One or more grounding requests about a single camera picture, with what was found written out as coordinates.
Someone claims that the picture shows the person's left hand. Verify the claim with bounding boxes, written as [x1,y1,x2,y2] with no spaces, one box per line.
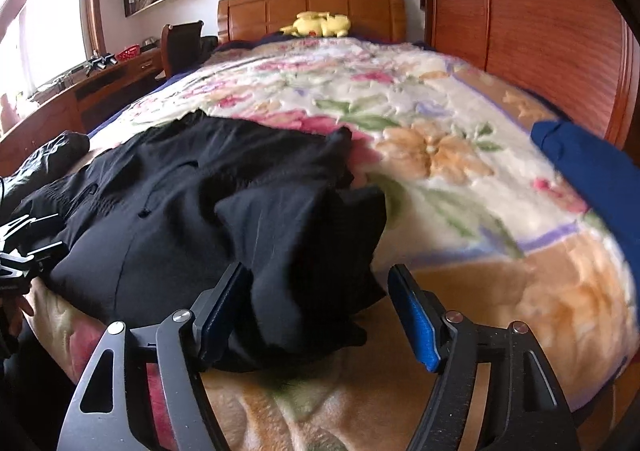
[14,280,38,318]

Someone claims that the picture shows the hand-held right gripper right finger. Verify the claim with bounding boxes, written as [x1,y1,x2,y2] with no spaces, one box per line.
[387,263,583,451]

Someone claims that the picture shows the black coat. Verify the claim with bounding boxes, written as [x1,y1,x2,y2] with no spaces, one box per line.
[10,110,388,374]

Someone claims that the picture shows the wooden desk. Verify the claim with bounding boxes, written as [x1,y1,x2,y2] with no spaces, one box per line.
[0,48,166,172]

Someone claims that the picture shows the wooden chair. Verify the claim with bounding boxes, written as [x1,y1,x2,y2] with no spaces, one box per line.
[161,20,216,77]

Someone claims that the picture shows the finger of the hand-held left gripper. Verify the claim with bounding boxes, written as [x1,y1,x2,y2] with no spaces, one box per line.
[7,214,62,238]
[17,241,69,268]

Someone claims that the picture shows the dark shiny jacket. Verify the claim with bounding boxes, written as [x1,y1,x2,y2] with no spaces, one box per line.
[0,131,91,217]

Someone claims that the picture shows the window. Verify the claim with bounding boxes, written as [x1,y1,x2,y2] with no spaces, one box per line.
[0,0,106,132]

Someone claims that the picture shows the dark blue pillow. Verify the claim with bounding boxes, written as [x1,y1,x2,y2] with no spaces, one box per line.
[215,31,301,52]

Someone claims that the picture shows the blue cloth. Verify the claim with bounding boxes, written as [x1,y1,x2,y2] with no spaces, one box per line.
[530,120,640,262]

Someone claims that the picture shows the yellow plush toy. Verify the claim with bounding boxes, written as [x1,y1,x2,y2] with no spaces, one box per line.
[279,10,351,38]

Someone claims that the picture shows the wooden bed headboard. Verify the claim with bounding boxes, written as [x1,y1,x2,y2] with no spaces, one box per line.
[217,0,406,44]

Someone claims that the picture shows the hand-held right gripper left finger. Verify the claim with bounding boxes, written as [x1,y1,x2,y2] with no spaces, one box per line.
[56,261,253,451]

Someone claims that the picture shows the floral blanket bed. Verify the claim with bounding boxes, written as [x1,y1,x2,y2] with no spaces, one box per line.
[20,36,636,451]

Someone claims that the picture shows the black devices on desk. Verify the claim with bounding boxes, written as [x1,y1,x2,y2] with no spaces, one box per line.
[85,52,118,72]

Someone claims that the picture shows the wooden wardrobe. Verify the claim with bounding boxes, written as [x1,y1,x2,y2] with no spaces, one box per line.
[417,0,640,152]

